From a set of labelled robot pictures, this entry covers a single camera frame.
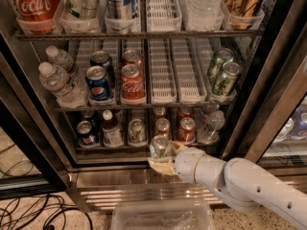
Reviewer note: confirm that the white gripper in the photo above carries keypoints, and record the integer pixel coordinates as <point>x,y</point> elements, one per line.
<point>185,164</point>

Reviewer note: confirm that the green 7up can front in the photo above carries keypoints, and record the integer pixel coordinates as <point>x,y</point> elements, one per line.
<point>161,148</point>

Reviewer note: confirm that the green 7up can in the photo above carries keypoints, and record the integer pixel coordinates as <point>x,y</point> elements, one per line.
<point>137,133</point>
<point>161,148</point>

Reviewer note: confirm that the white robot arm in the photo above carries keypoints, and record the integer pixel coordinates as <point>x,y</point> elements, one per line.
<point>238,183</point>

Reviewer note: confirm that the red Coca-Cola can bottom front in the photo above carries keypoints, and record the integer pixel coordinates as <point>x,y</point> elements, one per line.
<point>186,130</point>

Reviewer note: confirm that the red coca-cola can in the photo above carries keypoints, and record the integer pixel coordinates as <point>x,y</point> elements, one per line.
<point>184,112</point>
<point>186,130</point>
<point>133,57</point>
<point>132,82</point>

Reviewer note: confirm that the orange soda can front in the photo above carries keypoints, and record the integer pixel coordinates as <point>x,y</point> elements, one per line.
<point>162,127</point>

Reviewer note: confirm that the orange soda can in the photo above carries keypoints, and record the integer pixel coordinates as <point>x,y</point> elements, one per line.
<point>162,127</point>
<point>159,112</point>

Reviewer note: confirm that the green 7up can rear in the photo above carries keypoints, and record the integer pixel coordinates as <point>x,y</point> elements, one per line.
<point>137,133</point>

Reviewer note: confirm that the orange soda can rear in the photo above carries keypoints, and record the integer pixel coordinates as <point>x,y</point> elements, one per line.
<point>159,112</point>

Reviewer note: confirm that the red Coca-Cola can bottom rear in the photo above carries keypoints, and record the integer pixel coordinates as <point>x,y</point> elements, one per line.
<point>184,112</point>

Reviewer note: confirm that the clear water bottle bottom shelf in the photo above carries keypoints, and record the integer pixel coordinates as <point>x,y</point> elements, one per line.
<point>212,121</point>

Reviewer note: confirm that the red Coca-Cola can middle front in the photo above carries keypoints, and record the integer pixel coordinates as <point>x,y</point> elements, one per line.
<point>132,82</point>

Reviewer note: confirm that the blue Pepsi can bottom shelf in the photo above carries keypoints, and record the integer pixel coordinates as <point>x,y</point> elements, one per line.
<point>88,136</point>

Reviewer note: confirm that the steel fridge base grille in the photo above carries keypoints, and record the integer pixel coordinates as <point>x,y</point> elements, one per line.
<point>101,189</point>

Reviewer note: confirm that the green can middle front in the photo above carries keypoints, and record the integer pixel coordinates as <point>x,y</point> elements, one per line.
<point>226,79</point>

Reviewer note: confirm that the glass fridge door right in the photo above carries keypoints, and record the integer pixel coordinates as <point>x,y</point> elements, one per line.
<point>272,88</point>

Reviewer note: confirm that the red Coca-Cola can middle rear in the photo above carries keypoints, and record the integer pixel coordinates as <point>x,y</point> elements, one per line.
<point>133,57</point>

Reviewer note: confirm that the blue Pepsi can middle front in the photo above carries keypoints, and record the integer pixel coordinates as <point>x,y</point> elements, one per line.
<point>97,82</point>

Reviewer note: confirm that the green can middle rear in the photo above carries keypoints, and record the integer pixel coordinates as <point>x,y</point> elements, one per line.
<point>220,57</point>

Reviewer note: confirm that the blue Pepsi can middle rear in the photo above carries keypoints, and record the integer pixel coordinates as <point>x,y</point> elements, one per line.
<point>103,58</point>

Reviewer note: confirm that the black fridge door left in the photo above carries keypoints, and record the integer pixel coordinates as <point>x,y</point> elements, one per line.
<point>29,166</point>

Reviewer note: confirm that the silver blue can top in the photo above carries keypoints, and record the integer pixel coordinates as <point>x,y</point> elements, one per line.
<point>121,9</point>

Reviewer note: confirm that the clear plastic bin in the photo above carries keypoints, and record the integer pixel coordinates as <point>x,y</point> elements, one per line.
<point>170,214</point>

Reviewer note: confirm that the brown tea bottle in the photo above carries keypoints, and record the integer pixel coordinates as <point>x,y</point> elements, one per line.
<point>111,130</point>

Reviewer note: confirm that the empty white tray middle left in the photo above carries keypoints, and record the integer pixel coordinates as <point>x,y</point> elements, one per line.
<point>163,86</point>

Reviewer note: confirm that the water bottle middle front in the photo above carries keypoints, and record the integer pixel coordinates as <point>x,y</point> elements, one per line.
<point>58,82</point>

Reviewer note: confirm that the cans behind right glass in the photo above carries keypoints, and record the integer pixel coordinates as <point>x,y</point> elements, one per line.
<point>295,128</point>

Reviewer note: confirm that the empty white tray top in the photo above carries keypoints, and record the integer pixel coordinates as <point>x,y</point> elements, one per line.
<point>163,16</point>

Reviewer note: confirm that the water bottle middle rear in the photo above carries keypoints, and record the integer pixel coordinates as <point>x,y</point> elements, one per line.
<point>62,59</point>

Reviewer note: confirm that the clear water bottle top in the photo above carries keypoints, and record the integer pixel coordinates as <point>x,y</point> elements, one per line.
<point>204,11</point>

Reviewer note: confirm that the gold brown bottle top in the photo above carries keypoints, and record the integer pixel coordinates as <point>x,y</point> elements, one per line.
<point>242,14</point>

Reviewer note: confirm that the green white bottle top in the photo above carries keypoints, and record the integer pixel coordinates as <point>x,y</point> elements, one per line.
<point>81,9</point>

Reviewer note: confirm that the large Coca-Cola bottle top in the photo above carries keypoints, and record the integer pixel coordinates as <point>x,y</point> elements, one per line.
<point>39,17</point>

